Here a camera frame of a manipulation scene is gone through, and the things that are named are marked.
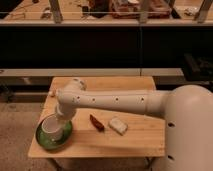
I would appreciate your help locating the red tray with clutter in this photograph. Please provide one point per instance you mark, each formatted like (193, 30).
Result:
(133, 9)

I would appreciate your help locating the wooden table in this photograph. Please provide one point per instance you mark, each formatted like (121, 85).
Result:
(144, 137)

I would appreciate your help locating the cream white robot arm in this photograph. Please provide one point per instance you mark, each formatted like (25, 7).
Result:
(187, 110)

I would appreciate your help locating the white labelled bottle lying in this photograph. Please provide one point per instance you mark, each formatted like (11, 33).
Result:
(53, 93)

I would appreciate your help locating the white wrapped sponge block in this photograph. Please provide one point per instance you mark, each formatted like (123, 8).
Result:
(117, 125)

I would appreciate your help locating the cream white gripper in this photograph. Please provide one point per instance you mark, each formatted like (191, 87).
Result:
(64, 113)

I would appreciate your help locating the red chili pepper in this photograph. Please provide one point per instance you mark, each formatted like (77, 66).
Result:
(98, 125)

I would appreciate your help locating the long background shelf bench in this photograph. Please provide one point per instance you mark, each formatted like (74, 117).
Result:
(68, 12)

